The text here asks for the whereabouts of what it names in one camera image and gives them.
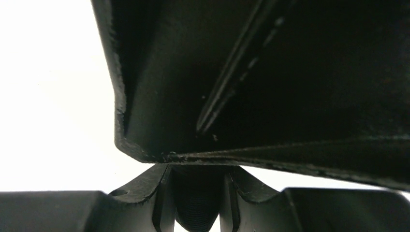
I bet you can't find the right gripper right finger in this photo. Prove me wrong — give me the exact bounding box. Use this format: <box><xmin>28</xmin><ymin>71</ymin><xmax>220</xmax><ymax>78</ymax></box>
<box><xmin>220</xmin><ymin>166</ymin><xmax>410</xmax><ymax>232</ymax></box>

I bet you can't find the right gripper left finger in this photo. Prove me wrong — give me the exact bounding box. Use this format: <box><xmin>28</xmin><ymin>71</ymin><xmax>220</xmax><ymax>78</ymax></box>
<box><xmin>0</xmin><ymin>164</ymin><xmax>175</xmax><ymax>232</ymax></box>

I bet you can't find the black underwear beige waistband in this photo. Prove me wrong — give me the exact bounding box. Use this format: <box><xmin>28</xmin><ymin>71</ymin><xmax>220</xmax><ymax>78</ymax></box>
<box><xmin>172</xmin><ymin>165</ymin><xmax>226</xmax><ymax>232</ymax></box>

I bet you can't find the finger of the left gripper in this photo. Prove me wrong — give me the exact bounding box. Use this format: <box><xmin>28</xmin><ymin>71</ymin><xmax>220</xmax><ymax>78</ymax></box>
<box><xmin>91</xmin><ymin>0</ymin><xmax>410</xmax><ymax>191</ymax></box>

